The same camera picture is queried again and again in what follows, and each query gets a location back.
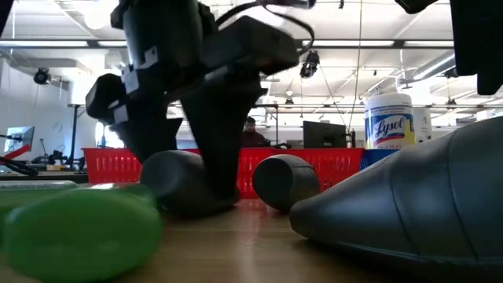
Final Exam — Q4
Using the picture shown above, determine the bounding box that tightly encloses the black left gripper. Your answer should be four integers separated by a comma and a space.
85, 50, 269, 202

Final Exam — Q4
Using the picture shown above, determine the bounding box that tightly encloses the grey plastic bottle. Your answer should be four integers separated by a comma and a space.
289, 116, 503, 278
251, 153, 321, 211
140, 149, 239, 216

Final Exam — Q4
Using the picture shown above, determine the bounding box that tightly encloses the green plastic bottle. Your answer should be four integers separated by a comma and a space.
3, 187, 165, 282
0, 179, 159, 221

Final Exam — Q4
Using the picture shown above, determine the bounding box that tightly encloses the person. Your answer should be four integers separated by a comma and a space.
240, 116, 273, 149

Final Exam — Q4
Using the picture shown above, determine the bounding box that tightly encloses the red plastic basket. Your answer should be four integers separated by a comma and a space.
234, 147, 365, 200
81, 147, 202, 186

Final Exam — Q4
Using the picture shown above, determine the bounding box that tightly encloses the white cylindrical canister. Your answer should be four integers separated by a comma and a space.
412, 106, 433, 144

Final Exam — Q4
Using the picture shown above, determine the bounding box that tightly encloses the Lysol wipes canister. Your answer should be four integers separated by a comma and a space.
364, 92, 416, 151

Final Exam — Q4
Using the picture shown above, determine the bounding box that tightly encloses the black computer monitor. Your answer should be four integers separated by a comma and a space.
302, 120, 348, 149

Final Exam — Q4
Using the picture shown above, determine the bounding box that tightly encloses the silver computer monitor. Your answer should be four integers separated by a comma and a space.
3, 125, 35, 154

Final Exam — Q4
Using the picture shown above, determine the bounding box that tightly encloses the red bar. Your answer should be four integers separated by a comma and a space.
0, 143, 32, 164

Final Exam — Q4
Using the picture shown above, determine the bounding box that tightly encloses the black rod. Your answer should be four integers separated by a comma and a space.
0, 156, 40, 178

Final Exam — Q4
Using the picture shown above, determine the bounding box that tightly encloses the thin hanging wire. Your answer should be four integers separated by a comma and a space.
347, 0, 364, 134

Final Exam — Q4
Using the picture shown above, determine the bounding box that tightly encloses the black metal background frame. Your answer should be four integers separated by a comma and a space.
67, 102, 281, 168

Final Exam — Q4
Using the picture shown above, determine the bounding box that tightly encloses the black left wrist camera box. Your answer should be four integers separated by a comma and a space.
202, 14, 300, 76

